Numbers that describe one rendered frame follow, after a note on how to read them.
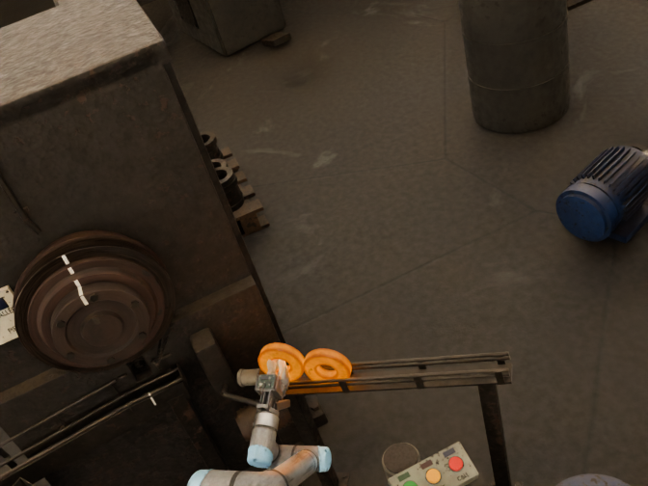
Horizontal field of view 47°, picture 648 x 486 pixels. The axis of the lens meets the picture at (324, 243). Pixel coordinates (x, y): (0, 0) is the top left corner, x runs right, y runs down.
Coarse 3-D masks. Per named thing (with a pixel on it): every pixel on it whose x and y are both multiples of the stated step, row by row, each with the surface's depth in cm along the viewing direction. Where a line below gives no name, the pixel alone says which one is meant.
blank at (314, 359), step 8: (312, 352) 235; (320, 352) 233; (328, 352) 233; (336, 352) 233; (312, 360) 234; (320, 360) 233; (328, 360) 232; (336, 360) 232; (344, 360) 233; (304, 368) 238; (312, 368) 237; (320, 368) 240; (336, 368) 235; (344, 368) 234; (312, 376) 240; (320, 376) 239; (328, 376) 239; (336, 376) 237; (344, 376) 236
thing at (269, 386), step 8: (264, 376) 230; (272, 376) 230; (280, 376) 231; (256, 384) 230; (264, 384) 229; (272, 384) 228; (280, 384) 233; (264, 392) 227; (272, 392) 228; (280, 392) 230; (264, 400) 227; (272, 400) 229; (256, 408) 225; (264, 408) 225; (272, 408) 229
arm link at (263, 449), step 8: (256, 432) 222; (264, 432) 222; (272, 432) 223; (256, 440) 221; (264, 440) 221; (272, 440) 222; (248, 448) 222; (256, 448) 219; (264, 448) 219; (272, 448) 221; (248, 456) 220; (256, 456) 218; (264, 456) 218; (272, 456) 221; (256, 464) 220; (264, 464) 219
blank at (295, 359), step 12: (264, 348) 239; (276, 348) 237; (288, 348) 237; (264, 360) 241; (288, 360) 238; (300, 360) 238; (264, 372) 245; (276, 372) 244; (288, 372) 242; (300, 372) 241
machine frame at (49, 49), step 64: (128, 0) 238; (0, 64) 221; (64, 64) 209; (128, 64) 204; (0, 128) 200; (64, 128) 207; (128, 128) 214; (192, 128) 230; (0, 192) 209; (64, 192) 216; (128, 192) 224; (192, 192) 233; (0, 256) 219; (192, 256) 245; (192, 320) 252; (256, 320) 263; (0, 384) 243; (64, 384) 246; (128, 384) 256; (192, 384) 267; (128, 448) 272; (192, 448) 285
